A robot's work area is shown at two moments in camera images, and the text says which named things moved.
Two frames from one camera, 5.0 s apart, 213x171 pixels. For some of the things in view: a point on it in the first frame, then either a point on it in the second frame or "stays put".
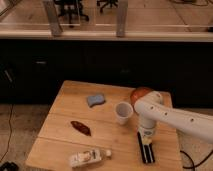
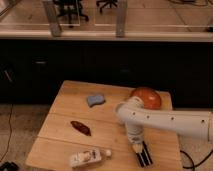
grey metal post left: x=53 y=18 stays put
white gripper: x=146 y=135 -> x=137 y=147
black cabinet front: x=33 y=69 stays put
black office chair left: x=71 y=8 stays put
